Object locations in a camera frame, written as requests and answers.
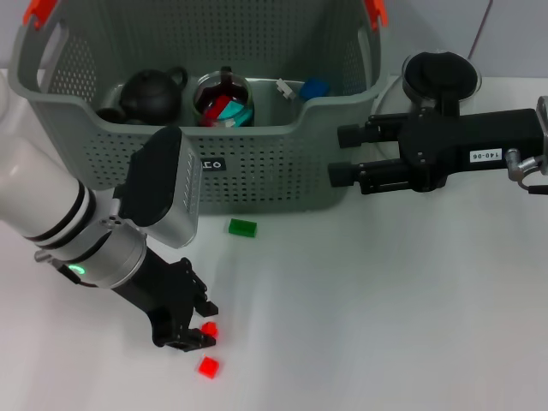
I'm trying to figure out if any right gripper cable with plug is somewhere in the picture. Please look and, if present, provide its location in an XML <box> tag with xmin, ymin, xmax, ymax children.
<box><xmin>504</xmin><ymin>148</ymin><xmax>548</xmax><ymax>196</ymax></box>

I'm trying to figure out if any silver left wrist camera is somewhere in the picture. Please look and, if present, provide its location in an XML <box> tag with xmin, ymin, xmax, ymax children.
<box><xmin>117</xmin><ymin>126</ymin><xmax>202</xmax><ymax>249</ymax></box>

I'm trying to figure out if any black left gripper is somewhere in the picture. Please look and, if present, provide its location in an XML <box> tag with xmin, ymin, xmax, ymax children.
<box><xmin>110</xmin><ymin>250</ymin><xmax>218</xmax><ymax>353</ymax></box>

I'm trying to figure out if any black clay teapot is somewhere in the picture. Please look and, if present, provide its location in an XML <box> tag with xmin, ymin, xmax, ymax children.
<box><xmin>118</xmin><ymin>66</ymin><xmax>189</xmax><ymax>126</ymax></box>

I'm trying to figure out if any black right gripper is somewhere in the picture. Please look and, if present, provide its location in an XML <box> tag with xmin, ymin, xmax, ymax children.
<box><xmin>329</xmin><ymin>109</ymin><xmax>543</xmax><ymax>196</ymax></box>

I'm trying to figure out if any glass teacup black sleeve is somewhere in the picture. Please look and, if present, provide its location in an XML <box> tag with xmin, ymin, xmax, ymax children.
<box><xmin>101</xmin><ymin>85</ymin><xmax>124</xmax><ymax>110</ymax></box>
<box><xmin>192</xmin><ymin>66</ymin><xmax>257</xmax><ymax>128</ymax></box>

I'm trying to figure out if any gripper cable with plug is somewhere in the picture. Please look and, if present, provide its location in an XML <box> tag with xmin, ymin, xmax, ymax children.
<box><xmin>504</xmin><ymin>148</ymin><xmax>548</xmax><ymax>196</ymax></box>
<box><xmin>34</xmin><ymin>251</ymin><xmax>82</xmax><ymax>284</ymax></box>

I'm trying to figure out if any teal square toy brick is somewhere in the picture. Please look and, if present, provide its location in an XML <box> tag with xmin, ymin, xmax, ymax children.
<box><xmin>221</xmin><ymin>101</ymin><xmax>254</xmax><ymax>128</ymax></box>

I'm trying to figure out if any blue square toy brick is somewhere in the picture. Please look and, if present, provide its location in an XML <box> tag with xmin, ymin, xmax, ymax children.
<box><xmin>299</xmin><ymin>76</ymin><xmax>331</xmax><ymax>100</ymax></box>

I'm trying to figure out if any small red square brick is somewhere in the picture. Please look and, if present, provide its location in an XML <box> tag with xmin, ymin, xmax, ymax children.
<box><xmin>198</xmin><ymin>354</ymin><xmax>223</xmax><ymax>378</ymax></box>

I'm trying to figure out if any glass pitcher black lid handle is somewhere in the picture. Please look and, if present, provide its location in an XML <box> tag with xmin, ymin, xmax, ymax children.
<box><xmin>371</xmin><ymin>50</ymin><xmax>484</xmax><ymax>164</ymax></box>

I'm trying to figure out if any orange bin handle clip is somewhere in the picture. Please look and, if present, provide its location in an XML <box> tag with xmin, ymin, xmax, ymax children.
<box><xmin>363</xmin><ymin>0</ymin><xmax>390</xmax><ymax>30</ymax></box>
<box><xmin>23</xmin><ymin>0</ymin><xmax>59</xmax><ymax>29</ymax></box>

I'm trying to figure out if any bright green toy brick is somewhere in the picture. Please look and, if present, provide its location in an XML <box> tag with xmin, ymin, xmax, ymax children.
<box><xmin>229</xmin><ymin>217</ymin><xmax>259</xmax><ymax>238</ymax></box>

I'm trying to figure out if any grey perforated storage bin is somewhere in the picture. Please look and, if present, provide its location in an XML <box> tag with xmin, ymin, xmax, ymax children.
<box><xmin>8</xmin><ymin>0</ymin><xmax>390</xmax><ymax>215</ymax></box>

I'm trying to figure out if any clear translucent toy brick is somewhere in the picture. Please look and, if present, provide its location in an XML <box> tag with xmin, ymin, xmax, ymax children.
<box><xmin>276</xmin><ymin>77</ymin><xmax>297</xmax><ymax>100</ymax></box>

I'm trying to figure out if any left gripper cable with plug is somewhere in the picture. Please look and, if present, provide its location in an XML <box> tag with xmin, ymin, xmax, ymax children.
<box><xmin>34</xmin><ymin>251</ymin><xmax>82</xmax><ymax>284</ymax></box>

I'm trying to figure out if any dark red arch brick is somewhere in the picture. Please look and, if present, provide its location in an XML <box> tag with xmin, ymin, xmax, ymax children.
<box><xmin>200</xmin><ymin>96</ymin><xmax>235</xmax><ymax>128</ymax></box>

